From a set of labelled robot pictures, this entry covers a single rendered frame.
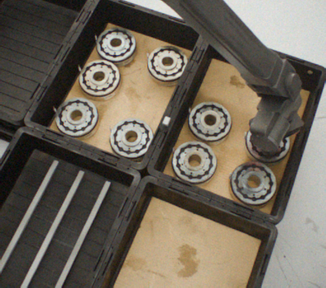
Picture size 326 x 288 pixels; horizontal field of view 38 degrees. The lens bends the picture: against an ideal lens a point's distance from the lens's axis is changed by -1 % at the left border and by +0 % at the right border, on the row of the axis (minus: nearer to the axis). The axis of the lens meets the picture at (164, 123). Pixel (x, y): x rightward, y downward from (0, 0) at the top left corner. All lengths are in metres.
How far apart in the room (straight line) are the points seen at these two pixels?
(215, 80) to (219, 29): 0.50
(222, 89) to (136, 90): 0.22
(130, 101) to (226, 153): 0.27
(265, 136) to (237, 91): 0.33
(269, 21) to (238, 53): 0.73
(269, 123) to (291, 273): 0.46
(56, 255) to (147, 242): 0.20
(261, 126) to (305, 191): 0.42
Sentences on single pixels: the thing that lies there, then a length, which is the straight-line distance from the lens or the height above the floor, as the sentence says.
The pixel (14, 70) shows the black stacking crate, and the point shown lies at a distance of 1.30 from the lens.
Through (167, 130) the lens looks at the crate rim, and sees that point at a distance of 1.04.
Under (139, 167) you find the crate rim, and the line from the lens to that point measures 1.02.
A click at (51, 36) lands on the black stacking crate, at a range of 1.33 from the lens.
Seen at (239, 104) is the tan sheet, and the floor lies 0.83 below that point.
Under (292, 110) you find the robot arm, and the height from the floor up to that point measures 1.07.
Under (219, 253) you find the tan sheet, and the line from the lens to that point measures 1.08.
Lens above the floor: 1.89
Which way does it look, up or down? 66 degrees down
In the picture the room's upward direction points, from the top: 1 degrees counter-clockwise
